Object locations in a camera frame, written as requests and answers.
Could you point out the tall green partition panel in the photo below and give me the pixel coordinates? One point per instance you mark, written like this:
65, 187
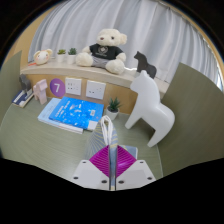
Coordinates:
196, 120

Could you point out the small potted plant, white pot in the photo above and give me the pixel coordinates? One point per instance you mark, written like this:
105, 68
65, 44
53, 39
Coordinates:
112, 111
71, 58
61, 57

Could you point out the beige wooden ledge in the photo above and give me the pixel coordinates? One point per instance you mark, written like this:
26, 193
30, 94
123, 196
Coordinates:
66, 70

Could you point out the dark navy book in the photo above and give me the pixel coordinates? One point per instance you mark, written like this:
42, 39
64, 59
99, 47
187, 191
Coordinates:
21, 99

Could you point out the pink horse figurine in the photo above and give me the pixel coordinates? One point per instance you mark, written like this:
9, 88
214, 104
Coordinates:
41, 91

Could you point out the dark grey horse figurine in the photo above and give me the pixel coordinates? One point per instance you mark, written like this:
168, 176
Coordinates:
25, 83

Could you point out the black horse figurine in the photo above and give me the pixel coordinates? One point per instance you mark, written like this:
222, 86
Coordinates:
144, 65

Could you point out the low green partition panel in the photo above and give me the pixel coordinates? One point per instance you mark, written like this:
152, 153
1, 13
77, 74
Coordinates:
8, 90

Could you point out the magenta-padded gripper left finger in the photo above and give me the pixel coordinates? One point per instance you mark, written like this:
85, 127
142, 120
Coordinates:
87, 173

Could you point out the cream teddy bear, black shirt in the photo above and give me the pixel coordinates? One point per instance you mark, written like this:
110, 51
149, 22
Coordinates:
105, 51

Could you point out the bright blue book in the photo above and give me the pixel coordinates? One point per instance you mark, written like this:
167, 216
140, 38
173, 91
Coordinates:
76, 113

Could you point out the round cream plush toy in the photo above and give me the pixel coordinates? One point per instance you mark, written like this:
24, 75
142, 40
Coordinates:
42, 56

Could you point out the white wall socket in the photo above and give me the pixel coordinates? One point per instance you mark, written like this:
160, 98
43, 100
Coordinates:
95, 89
73, 86

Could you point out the large white horse figurine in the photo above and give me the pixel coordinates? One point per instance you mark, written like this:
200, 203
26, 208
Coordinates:
150, 106

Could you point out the purple round number disc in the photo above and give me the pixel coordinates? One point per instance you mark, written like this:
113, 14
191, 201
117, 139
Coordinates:
57, 87

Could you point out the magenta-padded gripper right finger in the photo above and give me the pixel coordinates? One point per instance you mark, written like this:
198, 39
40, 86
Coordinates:
138, 173

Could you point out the white pleated curtain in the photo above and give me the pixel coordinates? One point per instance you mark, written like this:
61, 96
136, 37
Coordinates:
150, 26

